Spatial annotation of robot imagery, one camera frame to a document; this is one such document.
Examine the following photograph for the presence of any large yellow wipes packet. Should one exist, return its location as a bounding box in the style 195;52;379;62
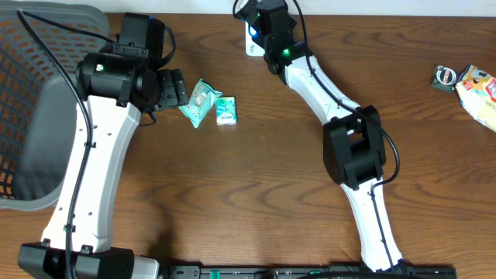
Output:
455;64;495;131

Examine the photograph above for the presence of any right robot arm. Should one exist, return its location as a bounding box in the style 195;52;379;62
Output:
232;0;402;273

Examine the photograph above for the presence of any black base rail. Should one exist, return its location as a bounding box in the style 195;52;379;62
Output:
160;264;457;279

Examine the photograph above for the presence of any mint Zappy wipes packet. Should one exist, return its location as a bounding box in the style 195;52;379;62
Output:
179;78;223;128

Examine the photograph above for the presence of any black left camera cable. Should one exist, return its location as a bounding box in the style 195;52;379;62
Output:
15;9;117;279

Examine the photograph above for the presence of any Zam-Buk ointment tin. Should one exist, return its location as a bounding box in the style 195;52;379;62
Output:
429;64;460;93

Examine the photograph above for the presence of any black camera cable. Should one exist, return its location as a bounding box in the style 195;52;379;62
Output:
15;9;117;279
231;0;401;272

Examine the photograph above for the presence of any black right camera cable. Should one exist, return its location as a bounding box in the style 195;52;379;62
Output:
231;0;401;272

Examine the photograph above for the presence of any grey plastic mesh basket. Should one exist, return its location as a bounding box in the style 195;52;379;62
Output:
1;1;109;211

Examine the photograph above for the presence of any teal tissue pack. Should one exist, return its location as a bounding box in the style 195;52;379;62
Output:
215;97;237;126

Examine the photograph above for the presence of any white barcode scanner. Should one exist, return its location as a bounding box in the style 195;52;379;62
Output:
245;22;264;57

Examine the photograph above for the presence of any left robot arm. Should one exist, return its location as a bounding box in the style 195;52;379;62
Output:
18;13;188;278

